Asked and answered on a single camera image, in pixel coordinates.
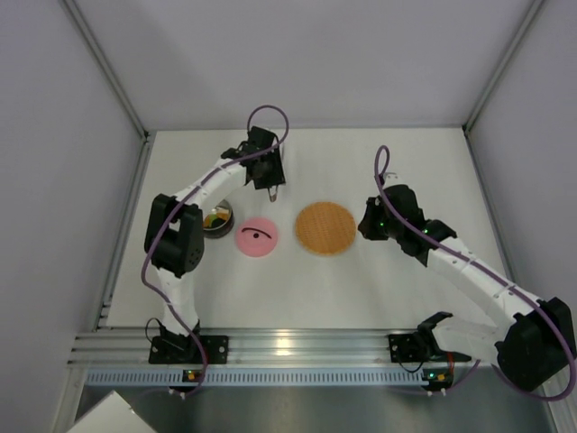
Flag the metal tongs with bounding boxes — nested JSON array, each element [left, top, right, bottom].
[[268, 144, 285, 203]]

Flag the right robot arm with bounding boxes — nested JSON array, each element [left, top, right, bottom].
[[271, 183, 576, 392]]

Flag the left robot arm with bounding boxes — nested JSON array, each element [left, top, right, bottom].
[[141, 126, 286, 336]]

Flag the white box corner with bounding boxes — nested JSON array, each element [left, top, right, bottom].
[[69, 392, 155, 433]]

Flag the pink round lid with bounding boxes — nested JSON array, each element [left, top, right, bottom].
[[235, 217, 279, 258]]

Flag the orange woven plate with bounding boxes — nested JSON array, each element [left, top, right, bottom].
[[295, 201, 356, 256]]

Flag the steel bowl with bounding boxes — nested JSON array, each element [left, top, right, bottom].
[[203, 199, 234, 239]]

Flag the large dark round food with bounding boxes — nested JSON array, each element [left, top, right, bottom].
[[212, 216, 230, 229]]

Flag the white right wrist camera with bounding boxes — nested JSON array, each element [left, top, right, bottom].
[[379, 171, 406, 189]]

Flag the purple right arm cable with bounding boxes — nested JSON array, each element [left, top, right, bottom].
[[373, 144, 577, 403]]

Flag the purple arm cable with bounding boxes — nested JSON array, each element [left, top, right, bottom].
[[373, 144, 577, 403], [141, 104, 290, 398]]

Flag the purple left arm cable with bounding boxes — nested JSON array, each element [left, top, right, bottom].
[[141, 104, 290, 398]]

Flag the aluminium rail base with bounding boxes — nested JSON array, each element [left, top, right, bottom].
[[68, 327, 402, 368]]

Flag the slotted cable duct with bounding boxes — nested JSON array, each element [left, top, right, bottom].
[[84, 365, 456, 387]]

